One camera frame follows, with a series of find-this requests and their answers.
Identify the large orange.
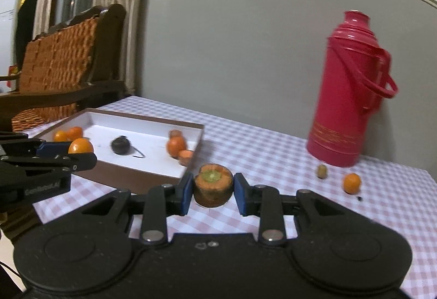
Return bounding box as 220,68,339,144
166,136,188,159

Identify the orange carrot piece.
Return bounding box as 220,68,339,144
178,149,195,167

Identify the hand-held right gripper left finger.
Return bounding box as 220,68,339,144
82,172,194,245

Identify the red thermos flask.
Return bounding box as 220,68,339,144
306,10,399,168

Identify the dark wooden wicker chair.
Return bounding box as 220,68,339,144
0,3,127,149

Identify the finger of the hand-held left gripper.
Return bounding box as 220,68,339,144
0,152,98,174
0,131,71,157

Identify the black cable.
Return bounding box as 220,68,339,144
0,261,24,286

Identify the brown cardboard box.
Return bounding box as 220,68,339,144
39,108,205,195

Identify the black hanging garment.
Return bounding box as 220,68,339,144
15,0,39,64

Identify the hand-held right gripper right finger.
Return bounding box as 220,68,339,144
233,172,345,247

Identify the pink checked tablecloth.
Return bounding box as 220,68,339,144
22,96,429,299

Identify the white refrigerator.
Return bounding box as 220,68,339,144
0,0,26,95

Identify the round carrot stub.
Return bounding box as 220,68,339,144
193,163,235,208

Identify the dark purple fruit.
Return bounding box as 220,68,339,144
110,136,136,155

